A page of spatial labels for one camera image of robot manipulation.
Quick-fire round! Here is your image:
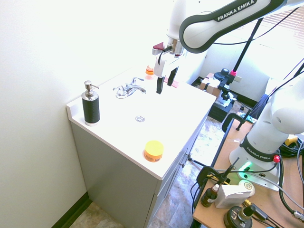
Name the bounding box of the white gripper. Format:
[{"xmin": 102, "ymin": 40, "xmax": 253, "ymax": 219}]
[{"xmin": 153, "ymin": 51, "xmax": 180, "ymax": 95}]

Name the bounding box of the pink cloth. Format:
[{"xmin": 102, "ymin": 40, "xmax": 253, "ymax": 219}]
[{"xmin": 166, "ymin": 79, "xmax": 180, "ymax": 89}]

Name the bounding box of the orange capped clear bottle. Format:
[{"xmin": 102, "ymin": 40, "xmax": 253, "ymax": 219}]
[{"xmin": 144, "ymin": 65, "xmax": 155, "ymax": 81}]

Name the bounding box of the chrome sink faucet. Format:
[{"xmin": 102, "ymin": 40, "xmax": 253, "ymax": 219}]
[{"xmin": 113, "ymin": 76, "xmax": 147, "ymax": 99}]

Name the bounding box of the brown cardboard box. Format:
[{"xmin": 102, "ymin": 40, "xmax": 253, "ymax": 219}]
[{"xmin": 199, "ymin": 72, "xmax": 226, "ymax": 98}]

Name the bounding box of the white sink countertop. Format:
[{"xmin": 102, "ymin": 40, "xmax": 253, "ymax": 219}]
[{"xmin": 66, "ymin": 64, "xmax": 217, "ymax": 180}]

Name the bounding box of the black tripod head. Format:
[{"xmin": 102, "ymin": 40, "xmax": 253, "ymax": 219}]
[{"xmin": 214, "ymin": 68, "xmax": 243, "ymax": 108}]

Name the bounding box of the black storage case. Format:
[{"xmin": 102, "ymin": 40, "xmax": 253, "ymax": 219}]
[{"xmin": 208, "ymin": 99, "xmax": 235, "ymax": 123}]

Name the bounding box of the yellow lidded orange jar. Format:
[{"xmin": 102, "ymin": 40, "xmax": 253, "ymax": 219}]
[{"xmin": 143, "ymin": 140, "xmax": 165, "ymax": 163}]

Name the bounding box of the black c-clamp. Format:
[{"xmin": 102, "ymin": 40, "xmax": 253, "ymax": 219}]
[
  {"xmin": 222, "ymin": 113, "xmax": 248, "ymax": 133},
  {"xmin": 196, "ymin": 165, "xmax": 235, "ymax": 190}
]

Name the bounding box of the black ribbed soap dispenser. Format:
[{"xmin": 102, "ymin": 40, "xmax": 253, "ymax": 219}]
[{"xmin": 81, "ymin": 80, "xmax": 101, "ymax": 127}]

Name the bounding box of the grey vanity cabinet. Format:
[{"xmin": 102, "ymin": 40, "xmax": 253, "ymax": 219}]
[{"xmin": 70, "ymin": 104, "xmax": 216, "ymax": 228}]

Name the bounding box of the brown dropper bottle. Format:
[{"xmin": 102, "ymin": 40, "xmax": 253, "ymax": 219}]
[{"xmin": 200, "ymin": 184, "xmax": 219, "ymax": 208}]

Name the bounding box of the white round jar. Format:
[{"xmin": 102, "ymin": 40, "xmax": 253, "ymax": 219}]
[{"xmin": 237, "ymin": 180, "xmax": 256, "ymax": 197}]

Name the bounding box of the white cardboard box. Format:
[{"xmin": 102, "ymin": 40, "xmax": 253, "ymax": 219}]
[{"xmin": 214, "ymin": 184, "xmax": 254, "ymax": 209}]

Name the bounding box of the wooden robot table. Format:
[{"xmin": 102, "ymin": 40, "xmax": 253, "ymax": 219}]
[{"xmin": 192, "ymin": 117, "xmax": 304, "ymax": 228}]

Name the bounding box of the round black tin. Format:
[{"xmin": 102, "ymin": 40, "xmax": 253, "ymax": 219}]
[{"xmin": 223, "ymin": 205, "xmax": 254, "ymax": 228}]

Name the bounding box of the red wrist camera mount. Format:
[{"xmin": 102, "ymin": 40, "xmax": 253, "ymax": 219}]
[{"xmin": 152, "ymin": 42, "xmax": 165, "ymax": 56}]

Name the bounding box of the black camera stand pole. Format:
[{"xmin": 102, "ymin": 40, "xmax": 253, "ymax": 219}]
[{"xmin": 232, "ymin": 18, "xmax": 264, "ymax": 79}]

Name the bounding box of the grey cable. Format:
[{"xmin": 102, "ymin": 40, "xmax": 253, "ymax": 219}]
[{"xmin": 215, "ymin": 166, "xmax": 304, "ymax": 212}]

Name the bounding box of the black cable bundle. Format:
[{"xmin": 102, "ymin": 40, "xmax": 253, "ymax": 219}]
[{"xmin": 277, "ymin": 140, "xmax": 304, "ymax": 228}]

